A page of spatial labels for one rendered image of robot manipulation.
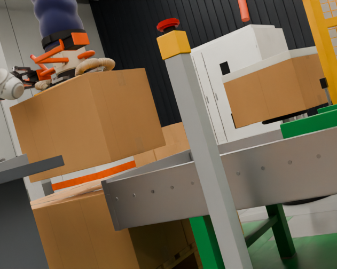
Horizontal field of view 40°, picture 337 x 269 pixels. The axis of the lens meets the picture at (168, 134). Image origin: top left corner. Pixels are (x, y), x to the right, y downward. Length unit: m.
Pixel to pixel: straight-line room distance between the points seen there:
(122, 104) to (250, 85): 1.41
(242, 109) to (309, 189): 2.00
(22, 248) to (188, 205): 0.63
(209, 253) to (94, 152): 0.71
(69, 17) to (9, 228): 1.07
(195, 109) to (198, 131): 0.06
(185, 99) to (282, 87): 1.87
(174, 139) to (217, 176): 7.90
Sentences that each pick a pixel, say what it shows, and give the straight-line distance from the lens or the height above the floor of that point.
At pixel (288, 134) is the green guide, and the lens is 1.57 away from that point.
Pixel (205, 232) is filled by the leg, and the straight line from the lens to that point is 1.67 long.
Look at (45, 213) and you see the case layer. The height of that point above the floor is 0.51.
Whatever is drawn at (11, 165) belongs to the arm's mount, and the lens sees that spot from 1.81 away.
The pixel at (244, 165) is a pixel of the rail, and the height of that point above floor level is 0.54.
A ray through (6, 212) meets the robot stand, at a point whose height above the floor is 0.60.
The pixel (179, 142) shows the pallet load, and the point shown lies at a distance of 9.32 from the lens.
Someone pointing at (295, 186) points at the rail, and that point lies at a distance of 1.49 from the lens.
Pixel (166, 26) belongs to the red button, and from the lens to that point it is 1.41.
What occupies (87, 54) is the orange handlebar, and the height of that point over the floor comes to 1.19.
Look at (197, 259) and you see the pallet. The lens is 2.47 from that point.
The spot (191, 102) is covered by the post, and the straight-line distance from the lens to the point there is 1.37.
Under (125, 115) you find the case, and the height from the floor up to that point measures 0.85.
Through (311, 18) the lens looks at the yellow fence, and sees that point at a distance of 2.21.
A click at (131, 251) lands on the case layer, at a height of 0.27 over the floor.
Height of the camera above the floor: 0.71
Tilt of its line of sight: level
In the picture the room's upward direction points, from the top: 16 degrees counter-clockwise
